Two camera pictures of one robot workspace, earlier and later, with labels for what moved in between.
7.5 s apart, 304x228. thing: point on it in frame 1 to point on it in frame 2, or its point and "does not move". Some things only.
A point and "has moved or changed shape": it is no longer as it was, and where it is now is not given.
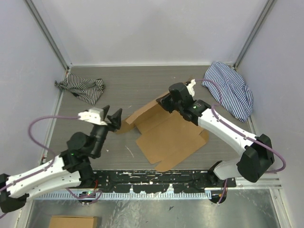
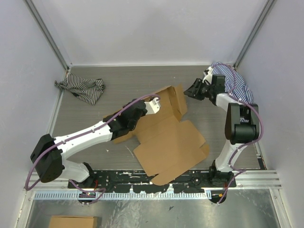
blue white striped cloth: (237, 99) does not move
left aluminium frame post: (42, 26) does not move
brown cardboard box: (166, 137) has moved or changed shape
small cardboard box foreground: (73, 222) does not move
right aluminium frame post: (268, 7) does not move
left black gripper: (116, 119) to (145, 112)
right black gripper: (163, 101) to (192, 91)
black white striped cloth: (90, 90) does not move
